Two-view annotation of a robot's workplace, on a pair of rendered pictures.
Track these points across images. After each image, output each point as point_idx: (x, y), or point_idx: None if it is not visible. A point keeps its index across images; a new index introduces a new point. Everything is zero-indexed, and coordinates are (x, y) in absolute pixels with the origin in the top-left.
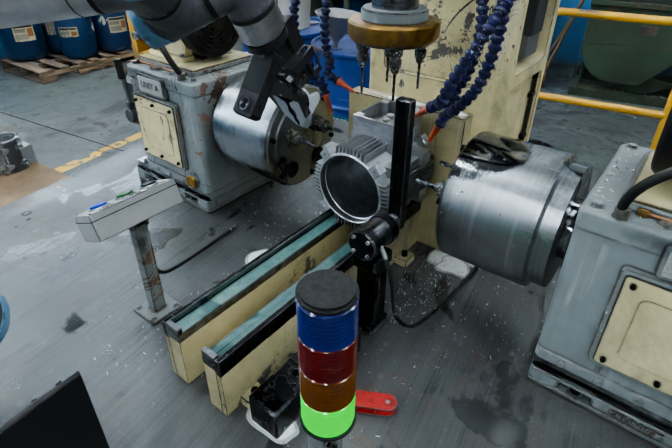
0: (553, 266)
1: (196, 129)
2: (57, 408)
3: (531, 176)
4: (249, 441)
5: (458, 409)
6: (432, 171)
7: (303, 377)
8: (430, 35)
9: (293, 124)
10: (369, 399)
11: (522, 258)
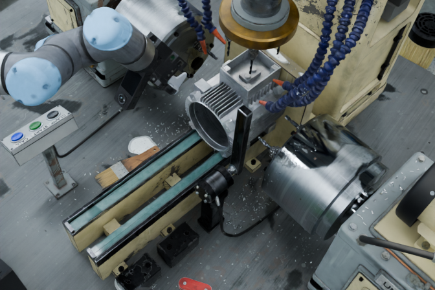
0: (340, 225)
1: None
2: (0, 286)
3: (327, 180)
4: None
5: None
6: (284, 110)
7: None
8: (283, 41)
9: (174, 51)
10: (194, 286)
11: (309, 228)
